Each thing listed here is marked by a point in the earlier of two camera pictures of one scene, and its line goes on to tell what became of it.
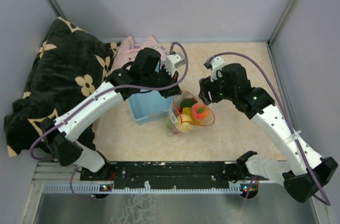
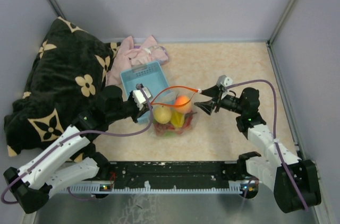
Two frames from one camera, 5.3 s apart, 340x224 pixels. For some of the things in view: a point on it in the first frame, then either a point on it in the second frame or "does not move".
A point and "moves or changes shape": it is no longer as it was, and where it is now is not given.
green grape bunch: (169, 124) → (169, 134)
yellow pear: (184, 127) → (162, 114)
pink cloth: (128, 51) does not move
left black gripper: (170, 92) → (134, 117)
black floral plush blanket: (69, 63) does not move
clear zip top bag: (187, 113) moves or changes shape
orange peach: (200, 112) → (183, 103)
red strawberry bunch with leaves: (186, 102) → (161, 128)
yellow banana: (187, 111) → (177, 119)
